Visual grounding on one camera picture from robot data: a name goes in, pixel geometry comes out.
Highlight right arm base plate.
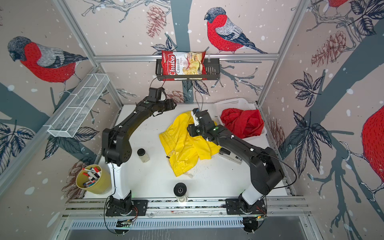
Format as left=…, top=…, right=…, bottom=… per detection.
left=225, top=199, right=267, bottom=215

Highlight small black-lid jar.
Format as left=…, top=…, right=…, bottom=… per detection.
left=137, top=148, right=150, bottom=163

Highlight white wire mesh shelf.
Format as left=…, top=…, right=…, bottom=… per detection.
left=48, top=74, right=110, bottom=138

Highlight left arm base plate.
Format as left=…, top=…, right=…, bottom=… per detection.
left=105, top=198, right=149, bottom=217

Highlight red shorts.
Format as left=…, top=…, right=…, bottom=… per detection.
left=220, top=108, right=265, bottom=139

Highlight white plastic basket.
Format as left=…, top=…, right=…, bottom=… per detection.
left=215, top=98, right=267, bottom=141

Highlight red chips bag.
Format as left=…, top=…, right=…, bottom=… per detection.
left=161, top=51, right=207, bottom=81

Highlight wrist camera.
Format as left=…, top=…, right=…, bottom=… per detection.
left=192, top=108, right=211, bottom=127
left=147, top=87, right=165, bottom=103

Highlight aluminium front rail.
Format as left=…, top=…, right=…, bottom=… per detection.
left=62, top=196, right=312, bottom=219

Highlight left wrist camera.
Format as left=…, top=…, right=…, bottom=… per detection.
left=147, top=87, right=165, bottom=103

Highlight grey stapler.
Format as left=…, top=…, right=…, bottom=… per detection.
left=219, top=148, right=243, bottom=165

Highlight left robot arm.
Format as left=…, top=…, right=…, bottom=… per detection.
left=102, top=99, right=177, bottom=202

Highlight black wall basket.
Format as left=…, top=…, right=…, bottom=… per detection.
left=155, top=58, right=221, bottom=81

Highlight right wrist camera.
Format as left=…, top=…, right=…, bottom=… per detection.
left=192, top=108, right=211, bottom=127

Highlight yellow marker cup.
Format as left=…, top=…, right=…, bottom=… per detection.
left=75, top=165, right=112, bottom=195

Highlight yellow shorts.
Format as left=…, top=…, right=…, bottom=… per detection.
left=159, top=112, right=221, bottom=177

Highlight black round camera knob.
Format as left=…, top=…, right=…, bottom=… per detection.
left=174, top=183, right=188, bottom=203

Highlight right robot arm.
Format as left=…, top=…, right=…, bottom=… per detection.
left=187, top=108, right=285, bottom=213

